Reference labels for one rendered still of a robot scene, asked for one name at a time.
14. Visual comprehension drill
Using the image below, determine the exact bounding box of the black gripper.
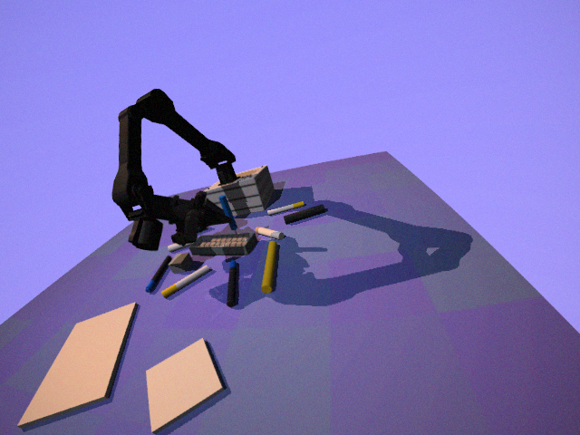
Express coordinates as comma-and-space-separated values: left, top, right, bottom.
165, 191, 231, 242

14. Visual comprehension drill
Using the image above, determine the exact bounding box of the grey keyboard with tan keys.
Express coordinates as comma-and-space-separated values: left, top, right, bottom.
189, 232, 257, 256

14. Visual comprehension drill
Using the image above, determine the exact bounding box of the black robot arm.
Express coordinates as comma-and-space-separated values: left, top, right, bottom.
111, 89, 241, 251

